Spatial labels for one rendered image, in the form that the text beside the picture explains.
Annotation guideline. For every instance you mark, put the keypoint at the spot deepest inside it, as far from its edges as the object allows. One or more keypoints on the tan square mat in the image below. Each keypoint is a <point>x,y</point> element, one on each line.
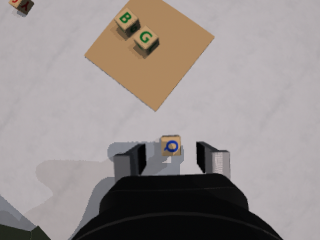
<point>151,78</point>

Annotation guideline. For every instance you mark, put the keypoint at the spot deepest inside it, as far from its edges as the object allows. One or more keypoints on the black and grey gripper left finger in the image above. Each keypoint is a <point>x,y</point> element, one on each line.
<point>130,163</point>

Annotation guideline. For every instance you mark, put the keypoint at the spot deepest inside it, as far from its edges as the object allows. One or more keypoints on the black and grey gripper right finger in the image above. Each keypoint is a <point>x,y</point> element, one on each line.
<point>211,160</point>

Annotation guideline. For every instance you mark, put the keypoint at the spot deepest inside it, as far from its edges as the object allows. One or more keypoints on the tan letter block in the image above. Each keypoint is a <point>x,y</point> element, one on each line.
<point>128,22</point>
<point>171,145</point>
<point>146,40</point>
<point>23,6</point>

